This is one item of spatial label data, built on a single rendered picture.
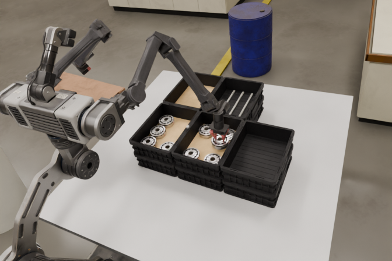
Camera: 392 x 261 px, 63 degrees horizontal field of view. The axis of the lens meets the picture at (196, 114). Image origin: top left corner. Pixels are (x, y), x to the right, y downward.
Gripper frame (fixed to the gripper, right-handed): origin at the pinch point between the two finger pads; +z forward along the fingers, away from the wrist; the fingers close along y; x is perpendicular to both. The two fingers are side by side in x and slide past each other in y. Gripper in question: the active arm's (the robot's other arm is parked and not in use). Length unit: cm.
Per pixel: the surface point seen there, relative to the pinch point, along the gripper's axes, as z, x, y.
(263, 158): 9.3, -3.3, -25.0
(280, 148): 8.7, -13.5, -31.7
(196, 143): 10.3, -1.0, 16.3
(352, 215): 89, -47, -81
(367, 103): 57, -148, -77
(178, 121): 9.9, -15.7, 37.6
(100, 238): 28, 68, 41
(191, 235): 26, 48, -4
